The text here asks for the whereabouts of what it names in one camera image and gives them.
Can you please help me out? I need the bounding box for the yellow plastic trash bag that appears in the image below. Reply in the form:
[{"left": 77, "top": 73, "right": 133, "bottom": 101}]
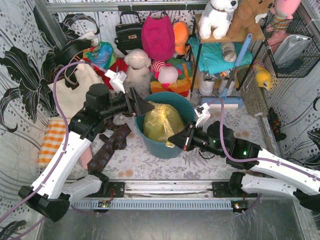
[{"left": 143, "top": 101, "right": 186, "bottom": 148}]

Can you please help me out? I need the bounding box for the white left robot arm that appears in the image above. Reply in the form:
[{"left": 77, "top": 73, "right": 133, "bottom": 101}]
[{"left": 18, "top": 83, "right": 154, "bottom": 222}]

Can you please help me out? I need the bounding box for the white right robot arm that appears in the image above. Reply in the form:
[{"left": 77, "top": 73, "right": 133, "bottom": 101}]
[{"left": 168, "top": 121, "right": 320, "bottom": 212}]

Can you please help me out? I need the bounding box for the teal plastic trash bin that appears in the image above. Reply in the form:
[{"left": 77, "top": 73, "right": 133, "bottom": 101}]
[{"left": 134, "top": 91, "right": 196, "bottom": 159}]

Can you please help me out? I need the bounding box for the cream canvas tote bag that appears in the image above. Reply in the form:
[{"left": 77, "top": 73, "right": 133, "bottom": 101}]
[{"left": 47, "top": 58, "right": 106, "bottom": 119}]

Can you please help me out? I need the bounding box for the magenta fuzzy bag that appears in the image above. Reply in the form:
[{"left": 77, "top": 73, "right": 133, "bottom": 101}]
[{"left": 141, "top": 15, "right": 175, "bottom": 61}]

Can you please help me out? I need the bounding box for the white plush lamb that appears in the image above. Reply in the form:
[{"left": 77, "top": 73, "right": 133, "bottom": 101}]
[{"left": 124, "top": 48, "right": 151, "bottom": 84}]

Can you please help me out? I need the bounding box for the red garment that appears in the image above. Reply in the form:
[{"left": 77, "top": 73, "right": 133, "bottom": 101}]
[{"left": 97, "top": 57, "right": 128, "bottom": 90}]

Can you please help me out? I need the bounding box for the pink striped plush doll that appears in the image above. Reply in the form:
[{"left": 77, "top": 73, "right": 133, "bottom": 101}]
[{"left": 150, "top": 60, "right": 182, "bottom": 88}]

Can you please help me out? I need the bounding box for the dark floral necktie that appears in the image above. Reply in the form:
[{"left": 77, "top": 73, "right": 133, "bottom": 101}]
[{"left": 87, "top": 118, "right": 131, "bottom": 174}]

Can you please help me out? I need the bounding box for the white roll container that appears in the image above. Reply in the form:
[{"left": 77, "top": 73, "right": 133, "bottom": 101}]
[{"left": 198, "top": 75, "right": 216, "bottom": 96}]

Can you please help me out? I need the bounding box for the colourful silk scarf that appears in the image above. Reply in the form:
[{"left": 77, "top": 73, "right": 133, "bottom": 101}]
[{"left": 83, "top": 41, "right": 117, "bottom": 70}]

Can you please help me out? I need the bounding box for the black leather handbag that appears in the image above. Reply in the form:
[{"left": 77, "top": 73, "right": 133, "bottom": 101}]
[{"left": 114, "top": 11, "right": 144, "bottom": 56}]

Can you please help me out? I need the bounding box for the teal folded cloth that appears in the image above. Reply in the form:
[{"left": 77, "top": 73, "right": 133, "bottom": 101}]
[{"left": 188, "top": 37, "right": 253, "bottom": 74}]

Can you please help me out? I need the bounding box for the pink cloth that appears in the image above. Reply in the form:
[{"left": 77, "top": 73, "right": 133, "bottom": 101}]
[{"left": 79, "top": 146, "right": 93, "bottom": 170}]

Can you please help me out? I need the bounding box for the black hat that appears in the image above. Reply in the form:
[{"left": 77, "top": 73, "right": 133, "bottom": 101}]
[{"left": 54, "top": 39, "right": 93, "bottom": 66}]

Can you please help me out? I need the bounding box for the orange checked towel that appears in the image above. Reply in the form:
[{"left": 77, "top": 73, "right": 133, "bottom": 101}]
[{"left": 37, "top": 116, "right": 66, "bottom": 168}]

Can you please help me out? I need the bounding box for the orange plush toy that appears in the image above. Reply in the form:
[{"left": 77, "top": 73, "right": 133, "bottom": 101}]
[{"left": 172, "top": 21, "right": 189, "bottom": 55}]

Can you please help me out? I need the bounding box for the yellow plush duck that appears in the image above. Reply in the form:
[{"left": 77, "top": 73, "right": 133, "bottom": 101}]
[{"left": 253, "top": 60, "right": 272, "bottom": 91}]

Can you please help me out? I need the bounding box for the black metal shelf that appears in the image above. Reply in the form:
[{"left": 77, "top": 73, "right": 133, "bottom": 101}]
[{"left": 189, "top": 14, "right": 266, "bottom": 96}]

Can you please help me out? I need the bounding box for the white plush dog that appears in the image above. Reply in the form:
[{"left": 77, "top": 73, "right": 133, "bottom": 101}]
[{"left": 198, "top": 0, "right": 239, "bottom": 40}]

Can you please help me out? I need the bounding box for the silver foil pouch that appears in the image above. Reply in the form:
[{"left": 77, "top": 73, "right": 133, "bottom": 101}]
[{"left": 273, "top": 34, "right": 313, "bottom": 65}]

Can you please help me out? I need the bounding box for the brown teddy bear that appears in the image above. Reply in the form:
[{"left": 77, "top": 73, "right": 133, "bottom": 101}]
[{"left": 227, "top": 0, "right": 275, "bottom": 41}]

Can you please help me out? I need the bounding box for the pink plush toy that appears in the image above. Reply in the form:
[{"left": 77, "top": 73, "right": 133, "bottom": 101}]
[{"left": 269, "top": 0, "right": 301, "bottom": 30}]

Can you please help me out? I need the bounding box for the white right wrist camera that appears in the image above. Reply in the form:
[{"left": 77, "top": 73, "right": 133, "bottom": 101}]
[{"left": 194, "top": 102, "right": 211, "bottom": 127}]

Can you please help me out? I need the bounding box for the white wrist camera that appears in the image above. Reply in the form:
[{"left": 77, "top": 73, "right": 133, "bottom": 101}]
[
  {"left": 194, "top": 102, "right": 211, "bottom": 127},
  {"left": 104, "top": 69, "right": 127, "bottom": 94}
]

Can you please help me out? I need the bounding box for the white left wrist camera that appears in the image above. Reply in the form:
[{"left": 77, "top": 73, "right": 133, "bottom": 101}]
[{"left": 104, "top": 69, "right": 127, "bottom": 94}]

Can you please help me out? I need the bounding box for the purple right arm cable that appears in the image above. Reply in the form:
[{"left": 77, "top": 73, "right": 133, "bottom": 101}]
[{"left": 207, "top": 97, "right": 320, "bottom": 213}]

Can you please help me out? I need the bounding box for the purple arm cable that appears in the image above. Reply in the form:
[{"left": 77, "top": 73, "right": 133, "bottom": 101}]
[
  {"left": 207, "top": 97, "right": 320, "bottom": 213},
  {"left": 0, "top": 61, "right": 108, "bottom": 235}
]

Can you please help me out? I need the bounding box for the blue handled broom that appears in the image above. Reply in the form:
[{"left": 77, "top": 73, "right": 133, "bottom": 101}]
[{"left": 200, "top": 33, "right": 253, "bottom": 109}]

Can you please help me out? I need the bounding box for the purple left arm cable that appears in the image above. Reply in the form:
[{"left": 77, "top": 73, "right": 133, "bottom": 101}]
[{"left": 0, "top": 61, "right": 108, "bottom": 235}]

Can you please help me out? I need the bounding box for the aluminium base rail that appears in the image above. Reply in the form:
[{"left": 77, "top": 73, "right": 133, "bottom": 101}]
[{"left": 64, "top": 178, "right": 296, "bottom": 213}]

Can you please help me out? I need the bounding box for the black wire basket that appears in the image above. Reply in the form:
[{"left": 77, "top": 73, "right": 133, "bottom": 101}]
[{"left": 261, "top": 12, "right": 320, "bottom": 78}]

